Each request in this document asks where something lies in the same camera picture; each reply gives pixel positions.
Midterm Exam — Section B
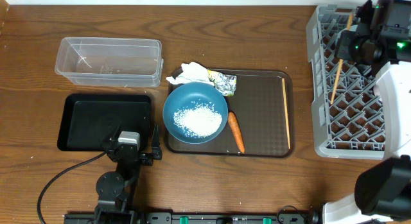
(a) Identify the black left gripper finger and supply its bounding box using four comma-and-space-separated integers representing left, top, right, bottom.
151, 125, 162, 160
101, 125, 121, 150

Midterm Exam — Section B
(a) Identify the pile of white rice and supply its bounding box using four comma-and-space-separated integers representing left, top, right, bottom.
173, 104, 223, 138

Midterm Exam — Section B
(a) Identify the dark blue plate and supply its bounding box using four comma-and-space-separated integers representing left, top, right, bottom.
162, 83, 228, 144

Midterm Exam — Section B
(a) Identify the plain wooden chopstick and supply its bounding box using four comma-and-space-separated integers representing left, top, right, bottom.
281, 78, 291, 150

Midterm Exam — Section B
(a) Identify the wooden chopstick with pattern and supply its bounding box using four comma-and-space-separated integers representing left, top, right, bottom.
330, 13, 354, 105

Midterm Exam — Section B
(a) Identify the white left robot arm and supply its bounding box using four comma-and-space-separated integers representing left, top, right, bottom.
91, 126, 162, 224

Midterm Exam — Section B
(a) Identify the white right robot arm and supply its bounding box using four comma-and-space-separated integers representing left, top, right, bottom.
319, 0, 410, 223

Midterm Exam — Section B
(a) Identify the grey dishwasher rack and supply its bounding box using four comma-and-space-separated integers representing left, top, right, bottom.
306, 4, 385, 160

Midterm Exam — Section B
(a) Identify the black rectangular tray bin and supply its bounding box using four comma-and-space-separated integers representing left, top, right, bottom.
57, 94, 151, 151

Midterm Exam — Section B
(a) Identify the clear plastic bin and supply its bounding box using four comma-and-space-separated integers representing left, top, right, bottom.
55, 37, 164, 87

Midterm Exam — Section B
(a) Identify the orange carrot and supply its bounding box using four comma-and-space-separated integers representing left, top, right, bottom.
227, 112, 245, 153

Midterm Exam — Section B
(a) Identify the white crumpled paper napkin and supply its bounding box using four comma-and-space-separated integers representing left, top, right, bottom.
166, 62, 214, 87

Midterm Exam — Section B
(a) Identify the silver foil snack wrapper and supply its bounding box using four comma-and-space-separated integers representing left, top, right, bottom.
207, 69, 237, 96

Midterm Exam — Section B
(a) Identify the brown serving tray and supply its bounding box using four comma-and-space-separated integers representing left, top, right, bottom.
164, 69, 295, 158

